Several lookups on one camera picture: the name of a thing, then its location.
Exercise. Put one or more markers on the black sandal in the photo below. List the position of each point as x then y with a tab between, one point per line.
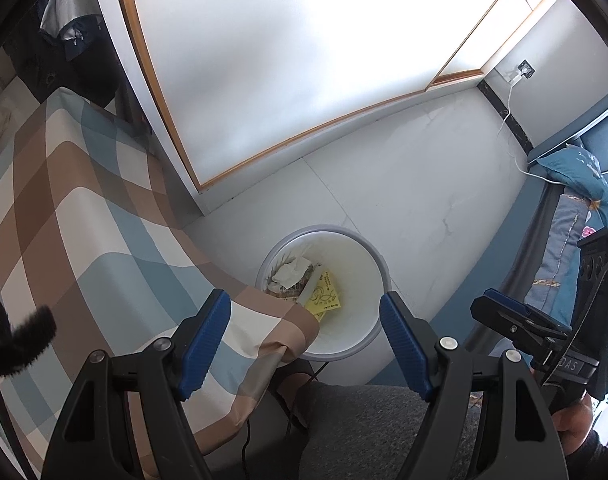
290	412

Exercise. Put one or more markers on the blue pillow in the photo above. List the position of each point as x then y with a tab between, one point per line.
579	170

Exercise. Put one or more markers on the black furry cuff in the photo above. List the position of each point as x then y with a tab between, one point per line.
28	335

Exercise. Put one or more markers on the wall socket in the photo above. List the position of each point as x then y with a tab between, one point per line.
525	67

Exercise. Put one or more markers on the person's right forearm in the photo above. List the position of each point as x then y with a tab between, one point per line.
596	462

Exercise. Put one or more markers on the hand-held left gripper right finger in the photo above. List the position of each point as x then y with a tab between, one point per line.
404	345

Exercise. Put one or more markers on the checkered tablecloth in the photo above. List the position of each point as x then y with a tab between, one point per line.
83	235

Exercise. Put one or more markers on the white trash bin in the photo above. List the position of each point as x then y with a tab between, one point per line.
354	285

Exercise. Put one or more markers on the person's right hand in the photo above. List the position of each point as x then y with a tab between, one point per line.
576	430

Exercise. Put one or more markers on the white tissue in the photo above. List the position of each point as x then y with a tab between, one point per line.
291	272

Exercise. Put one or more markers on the grey trouser leg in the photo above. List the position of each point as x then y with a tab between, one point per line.
364	435

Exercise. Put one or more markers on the brown paper wrapper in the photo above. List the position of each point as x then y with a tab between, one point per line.
296	292

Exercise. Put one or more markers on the floral blue quilt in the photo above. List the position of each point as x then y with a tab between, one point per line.
559	240

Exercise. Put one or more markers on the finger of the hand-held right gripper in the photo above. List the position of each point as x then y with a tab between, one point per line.
509	327
504	296

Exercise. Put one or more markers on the person's foot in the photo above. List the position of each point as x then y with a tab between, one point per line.
296	387

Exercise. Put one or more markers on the blue bed frame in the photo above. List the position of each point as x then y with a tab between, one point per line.
601	132

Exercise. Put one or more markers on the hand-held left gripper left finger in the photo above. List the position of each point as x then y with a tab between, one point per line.
203	345

